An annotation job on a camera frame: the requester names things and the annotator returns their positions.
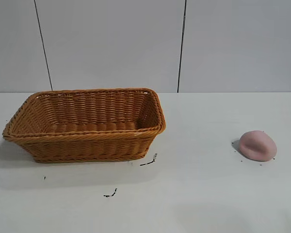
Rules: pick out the pink peach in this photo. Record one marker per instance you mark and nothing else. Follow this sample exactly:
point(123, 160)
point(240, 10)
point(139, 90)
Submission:
point(258, 145)

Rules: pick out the brown woven wicker basket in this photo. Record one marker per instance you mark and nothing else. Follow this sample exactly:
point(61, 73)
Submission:
point(87, 143)

